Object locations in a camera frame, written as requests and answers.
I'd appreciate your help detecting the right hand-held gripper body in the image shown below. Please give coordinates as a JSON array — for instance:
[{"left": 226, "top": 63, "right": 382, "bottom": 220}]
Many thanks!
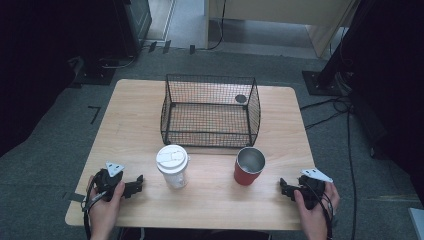
[{"left": 297, "top": 168, "right": 334, "bottom": 211}]

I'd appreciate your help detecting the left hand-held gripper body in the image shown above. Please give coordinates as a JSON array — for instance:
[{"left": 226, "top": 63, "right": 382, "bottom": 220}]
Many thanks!
[{"left": 94, "top": 161, "right": 128, "bottom": 203}]

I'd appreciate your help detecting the hand-held gripper cable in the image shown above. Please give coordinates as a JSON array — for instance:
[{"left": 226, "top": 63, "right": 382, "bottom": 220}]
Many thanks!
[
  {"left": 304, "top": 181, "right": 335, "bottom": 240},
  {"left": 81, "top": 171, "right": 109, "bottom": 240}
]

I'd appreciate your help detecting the black floor cable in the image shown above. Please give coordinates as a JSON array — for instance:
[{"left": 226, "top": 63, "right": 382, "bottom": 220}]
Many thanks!
[{"left": 299, "top": 95, "right": 358, "bottom": 240}]

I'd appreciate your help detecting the black square base plate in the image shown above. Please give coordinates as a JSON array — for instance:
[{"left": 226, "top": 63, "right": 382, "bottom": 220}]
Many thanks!
[{"left": 301, "top": 69, "right": 344, "bottom": 98}]

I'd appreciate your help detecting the black stand base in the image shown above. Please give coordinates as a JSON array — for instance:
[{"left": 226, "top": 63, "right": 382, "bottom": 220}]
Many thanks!
[{"left": 68, "top": 55, "right": 141, "bottom": 87}]

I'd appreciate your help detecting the black wire mesh basket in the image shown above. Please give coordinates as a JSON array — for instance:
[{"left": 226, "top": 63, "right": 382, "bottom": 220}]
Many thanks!
[{"left": 160, "top": 73, "right": 262, "bottom": 149}]

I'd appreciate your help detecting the white paper cup with lid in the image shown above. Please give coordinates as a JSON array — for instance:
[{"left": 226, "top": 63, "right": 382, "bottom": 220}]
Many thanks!
[{"left": 155, "top": 144, "right": 191, "bottom": 191}]

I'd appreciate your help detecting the white flat object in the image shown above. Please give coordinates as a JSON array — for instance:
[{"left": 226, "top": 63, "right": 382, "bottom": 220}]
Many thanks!
[{"left": 407, "top": 206, "right": 424, "bottom": 240}]

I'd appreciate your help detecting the person's right hand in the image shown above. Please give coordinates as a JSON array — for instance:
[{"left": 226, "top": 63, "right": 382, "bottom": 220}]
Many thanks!
[{"left": 293, "top": 181, "right": 341, "bottom": 235}]

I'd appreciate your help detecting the thin black hanging cable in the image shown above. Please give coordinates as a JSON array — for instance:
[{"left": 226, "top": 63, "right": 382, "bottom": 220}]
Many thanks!
[{"left": 195, "top": 0, "right": 228, "bottom": 52}]

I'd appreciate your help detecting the left hand-held gripper cable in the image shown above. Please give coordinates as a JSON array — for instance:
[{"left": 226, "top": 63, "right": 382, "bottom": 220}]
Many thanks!
[{"left": 81, "top": 171, "right": 109, "bottom": 240}]

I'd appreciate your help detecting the beige wooden cabinet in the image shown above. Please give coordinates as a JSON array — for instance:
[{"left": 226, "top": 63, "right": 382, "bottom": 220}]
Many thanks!
[{"left": 204, "top": 0, "right": 362, "bottom": 60}]

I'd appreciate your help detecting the red cup with steel interior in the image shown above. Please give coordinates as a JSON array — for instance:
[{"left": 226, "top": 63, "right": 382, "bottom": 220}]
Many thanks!
[{"left": 233, "top": 146, "right": 267, "bottom": 187}]

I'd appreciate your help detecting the dark curtain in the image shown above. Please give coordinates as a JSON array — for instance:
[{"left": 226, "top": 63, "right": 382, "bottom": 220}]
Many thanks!
[
  {"left": 0, "top": 0, "right": 134, "bottom": 158},
  {"left": 316, "top": 0, "right": 424, "bottom": 204}
]

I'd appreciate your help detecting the right hand-held gripper cable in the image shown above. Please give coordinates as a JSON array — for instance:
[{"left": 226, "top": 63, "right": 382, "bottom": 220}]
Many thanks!
[{"left": 304, "top": 181, "right": 335, "bottom": 240}]

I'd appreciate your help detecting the black cabinet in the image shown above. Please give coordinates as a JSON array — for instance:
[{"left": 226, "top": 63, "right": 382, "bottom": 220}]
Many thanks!
[{"left": 113, "top": 0, "right": 153, "bottom": 58}]

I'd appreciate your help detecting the person's left hand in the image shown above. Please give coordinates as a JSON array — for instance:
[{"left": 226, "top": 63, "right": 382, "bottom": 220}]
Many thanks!
[{"left": 86, "top": 175, "right": 126, "bottom": 235}]

